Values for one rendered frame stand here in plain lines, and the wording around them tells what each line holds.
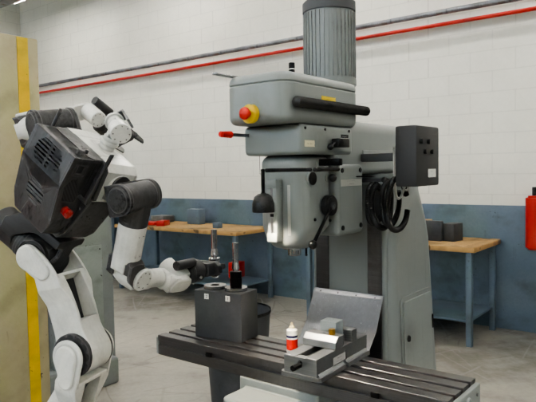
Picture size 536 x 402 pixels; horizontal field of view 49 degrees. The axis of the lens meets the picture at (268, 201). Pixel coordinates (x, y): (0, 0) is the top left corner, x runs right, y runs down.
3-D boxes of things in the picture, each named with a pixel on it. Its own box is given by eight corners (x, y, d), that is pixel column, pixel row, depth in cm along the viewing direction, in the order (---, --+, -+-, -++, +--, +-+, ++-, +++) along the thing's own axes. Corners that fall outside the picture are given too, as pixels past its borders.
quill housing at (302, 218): (304, 251, 195) (302, 154, 193) (255, 247, 207) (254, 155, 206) (334, 245, 210) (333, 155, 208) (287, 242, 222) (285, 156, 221)
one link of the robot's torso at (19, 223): (-20, 234, 200) (1, 191, 196) (9, 230, 212) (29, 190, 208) (37, 284, 193) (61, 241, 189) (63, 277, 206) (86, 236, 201)
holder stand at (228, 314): (241, 343, 224) (240, 291, 223) (195, 336, 235) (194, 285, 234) (258, 335, 234) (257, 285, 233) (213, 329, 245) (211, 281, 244)
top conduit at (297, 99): (301, 106, 181) (300, 95, 180) (289, 108, 183) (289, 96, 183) (370, 116, 216) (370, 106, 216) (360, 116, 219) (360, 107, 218)
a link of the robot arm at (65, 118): (26, 139, 202) (44, 136, 192) (21, 113, 201) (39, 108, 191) (58, 136, 210) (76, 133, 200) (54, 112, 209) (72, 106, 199)
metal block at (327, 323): (336, 340, 197) (335, 322, 197) (320, 337, 200) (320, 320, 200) (343, 336, 201) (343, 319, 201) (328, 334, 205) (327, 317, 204)
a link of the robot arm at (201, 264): (222, 257, 229) (202, 261, 219) (222, 281, 230) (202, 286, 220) (197, 254, 236) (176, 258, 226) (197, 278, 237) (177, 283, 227)
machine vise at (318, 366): (320, 384, 180) (320, 348, 180) (280, 374, 189) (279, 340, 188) (371, 353, 209) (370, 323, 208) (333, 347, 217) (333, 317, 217)
